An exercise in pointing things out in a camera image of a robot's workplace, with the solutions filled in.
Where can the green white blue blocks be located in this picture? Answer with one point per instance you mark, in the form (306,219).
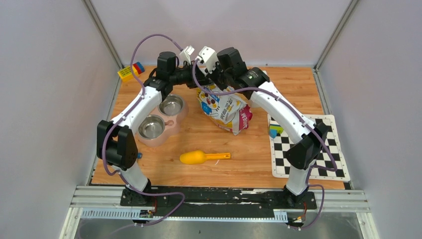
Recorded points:
(274,129)

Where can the steel bowl near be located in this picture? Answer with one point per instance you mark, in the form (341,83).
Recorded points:
(152,127)

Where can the steel bowl far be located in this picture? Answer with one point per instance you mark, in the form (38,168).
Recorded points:
(171,105)

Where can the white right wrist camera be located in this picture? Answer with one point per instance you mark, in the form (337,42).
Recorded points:
(208,57)

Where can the steel bowl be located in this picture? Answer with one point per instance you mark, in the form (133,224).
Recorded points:
(152,127)
(171,105)

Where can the yellow red blue block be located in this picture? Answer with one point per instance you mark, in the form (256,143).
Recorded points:
(126,73)

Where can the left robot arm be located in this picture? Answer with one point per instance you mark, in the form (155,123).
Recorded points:
(116,145)

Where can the pink double bowl stand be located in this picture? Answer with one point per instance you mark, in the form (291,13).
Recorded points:
(164,121)

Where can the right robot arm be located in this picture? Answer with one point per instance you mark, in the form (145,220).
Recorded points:
(307,136)

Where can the yellow food scoop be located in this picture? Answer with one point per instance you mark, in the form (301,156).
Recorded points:
(199,157)

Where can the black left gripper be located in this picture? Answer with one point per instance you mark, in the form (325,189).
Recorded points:
(192,83)

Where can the pet food bag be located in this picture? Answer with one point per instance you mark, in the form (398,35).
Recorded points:
(229,112)

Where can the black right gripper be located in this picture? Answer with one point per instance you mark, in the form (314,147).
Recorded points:
(213,76)

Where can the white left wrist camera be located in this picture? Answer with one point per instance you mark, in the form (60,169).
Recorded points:
(187,53)

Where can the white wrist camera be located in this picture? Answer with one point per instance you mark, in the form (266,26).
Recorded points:
(187,53)
(208,57)

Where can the white metronome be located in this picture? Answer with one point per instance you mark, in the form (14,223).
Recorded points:
(252,104)

